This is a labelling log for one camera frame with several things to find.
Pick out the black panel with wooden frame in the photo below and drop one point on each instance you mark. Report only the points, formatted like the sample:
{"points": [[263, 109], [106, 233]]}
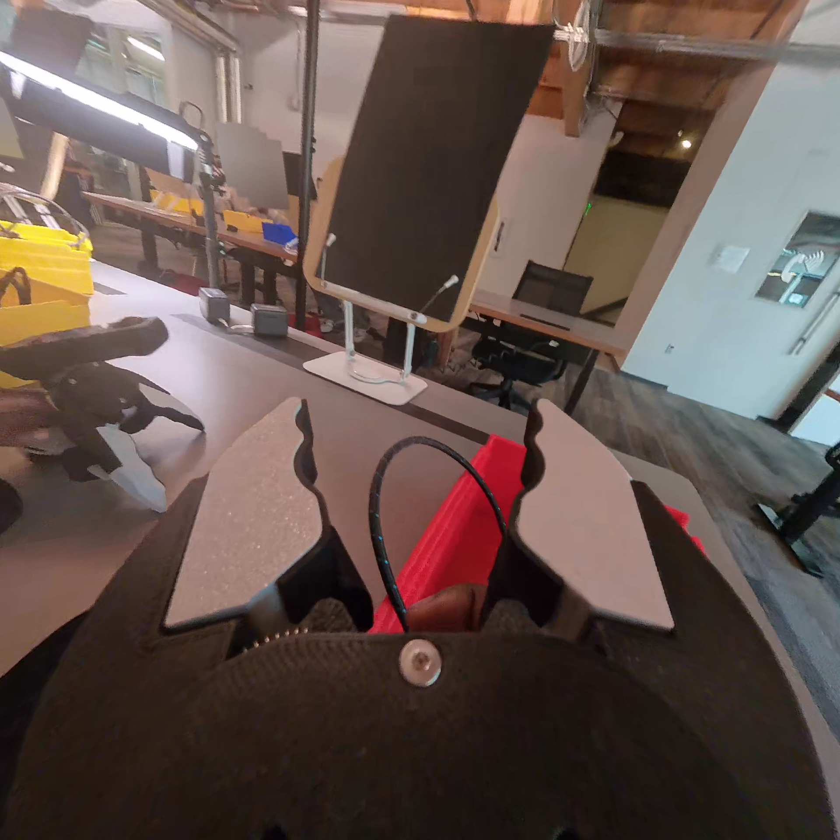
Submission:
{"points": [[426, 164]]}

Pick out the grey office desk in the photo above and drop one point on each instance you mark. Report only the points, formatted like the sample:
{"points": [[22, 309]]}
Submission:
{"points": [[590, 334]]}

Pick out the blue plastic bin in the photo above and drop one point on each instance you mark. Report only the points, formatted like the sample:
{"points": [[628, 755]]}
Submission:
{"points": [[279, 233]]}

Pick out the red plastic bin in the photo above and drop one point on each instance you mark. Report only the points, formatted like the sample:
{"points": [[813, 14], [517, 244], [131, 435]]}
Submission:
{"points": [[453, 525]]}

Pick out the long wooden workbench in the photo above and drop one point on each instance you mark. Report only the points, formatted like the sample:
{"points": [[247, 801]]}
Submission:
{"points": [[170, 216]]}

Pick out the white ceiling fan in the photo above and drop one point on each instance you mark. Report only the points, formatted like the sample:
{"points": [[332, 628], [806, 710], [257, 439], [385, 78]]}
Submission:
{"points": [[576, 33]]}

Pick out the black pole stand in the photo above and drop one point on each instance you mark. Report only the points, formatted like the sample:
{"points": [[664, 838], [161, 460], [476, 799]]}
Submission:
{"points": [[307, 164]]}

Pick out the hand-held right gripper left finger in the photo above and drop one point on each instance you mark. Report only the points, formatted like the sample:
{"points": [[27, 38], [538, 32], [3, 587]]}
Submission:
{"points": [[256, 518]]}

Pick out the person's right hand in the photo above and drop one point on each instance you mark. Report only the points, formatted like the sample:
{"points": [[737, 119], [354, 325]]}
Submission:
{"points": [[446, 607]]}

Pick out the white paper wall notice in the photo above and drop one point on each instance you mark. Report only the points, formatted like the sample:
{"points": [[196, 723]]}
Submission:
{"points": [[732, 259]]}

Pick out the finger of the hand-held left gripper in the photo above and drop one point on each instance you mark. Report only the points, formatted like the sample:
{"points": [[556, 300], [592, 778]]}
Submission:
{"points": [[131, 469]]}

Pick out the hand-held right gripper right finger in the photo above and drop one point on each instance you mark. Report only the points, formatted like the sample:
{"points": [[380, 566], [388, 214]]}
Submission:
{"points": [[590, 525]]}

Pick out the yellow plastic bin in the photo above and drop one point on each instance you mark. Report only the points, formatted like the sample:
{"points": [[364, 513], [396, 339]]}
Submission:
{"points": [[46, 275]]}

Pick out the grey power adapter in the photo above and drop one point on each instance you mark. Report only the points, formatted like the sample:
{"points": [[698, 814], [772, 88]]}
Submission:
{"points": [[269, 321], [214, 305]]}

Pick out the led light panel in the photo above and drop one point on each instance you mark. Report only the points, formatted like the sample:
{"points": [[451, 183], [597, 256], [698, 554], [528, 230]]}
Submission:
{"points": [[98, 111]]}

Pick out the black floor stand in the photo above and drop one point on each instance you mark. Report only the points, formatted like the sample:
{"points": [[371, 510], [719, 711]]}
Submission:
{"points": [[807, 518]]}

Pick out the black office chair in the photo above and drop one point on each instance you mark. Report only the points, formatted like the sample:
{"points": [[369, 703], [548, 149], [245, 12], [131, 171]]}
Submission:
{"points": [[551, 289]]}

